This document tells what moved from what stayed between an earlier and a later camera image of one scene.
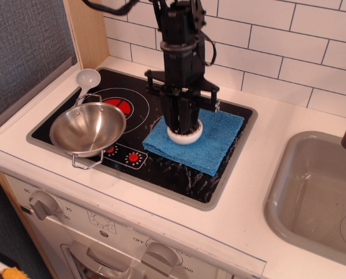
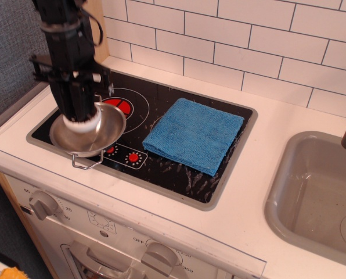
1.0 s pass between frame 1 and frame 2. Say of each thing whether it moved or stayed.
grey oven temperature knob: stayed
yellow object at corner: stayed
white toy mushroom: moved
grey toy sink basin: stayed
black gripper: moved
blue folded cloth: stayed
